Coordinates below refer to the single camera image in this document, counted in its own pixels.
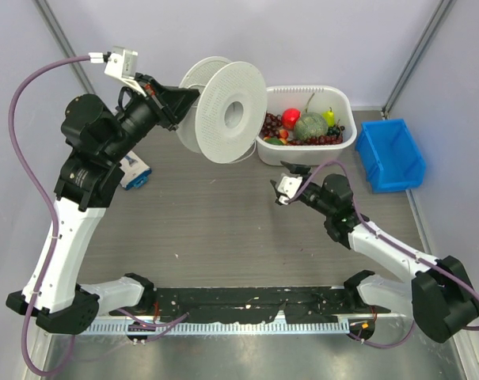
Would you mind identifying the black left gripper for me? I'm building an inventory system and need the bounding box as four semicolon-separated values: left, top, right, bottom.
102;72;199;164

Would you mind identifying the white perforated cable spool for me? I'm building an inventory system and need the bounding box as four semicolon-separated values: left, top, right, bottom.
177;56;268;164

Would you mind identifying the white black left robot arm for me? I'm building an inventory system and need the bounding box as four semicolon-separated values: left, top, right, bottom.
6;74;200;335

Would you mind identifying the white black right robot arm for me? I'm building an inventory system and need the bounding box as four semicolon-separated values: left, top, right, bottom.
272;161;479;343

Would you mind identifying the small peach fruit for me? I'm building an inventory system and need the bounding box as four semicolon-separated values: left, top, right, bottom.
278;129;289;139

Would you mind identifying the dark red grape bunch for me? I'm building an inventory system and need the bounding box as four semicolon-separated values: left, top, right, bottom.
260;112;282;139

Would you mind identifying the green netted melon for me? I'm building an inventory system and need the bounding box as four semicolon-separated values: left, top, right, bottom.
294;112;329;140

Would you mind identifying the red apple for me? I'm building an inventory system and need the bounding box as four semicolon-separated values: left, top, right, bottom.
281;108;301;131

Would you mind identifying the black grape bunch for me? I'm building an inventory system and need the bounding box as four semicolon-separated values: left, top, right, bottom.
327;124;345;138

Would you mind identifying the yellow green pear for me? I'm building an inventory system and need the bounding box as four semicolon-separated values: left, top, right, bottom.
321;108;336;127

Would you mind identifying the white blue razor package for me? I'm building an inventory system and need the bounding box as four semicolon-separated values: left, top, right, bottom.
120;151;152;190

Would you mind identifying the blue plastic bin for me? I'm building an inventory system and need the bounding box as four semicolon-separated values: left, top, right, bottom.
355;119;426;193

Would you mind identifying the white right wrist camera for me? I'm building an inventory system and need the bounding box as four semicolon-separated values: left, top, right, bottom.
275;175;302;206

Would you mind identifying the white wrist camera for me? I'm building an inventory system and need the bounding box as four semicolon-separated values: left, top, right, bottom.
275;175;302;206
88;47;146;97

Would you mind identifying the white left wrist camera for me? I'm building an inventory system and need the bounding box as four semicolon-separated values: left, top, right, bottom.
88;47;146;97

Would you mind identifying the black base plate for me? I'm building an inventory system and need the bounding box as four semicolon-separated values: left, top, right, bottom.
108;285;393;324

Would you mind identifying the white slotted cable duct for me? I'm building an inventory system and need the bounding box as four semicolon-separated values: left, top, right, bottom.
82;318;350;336

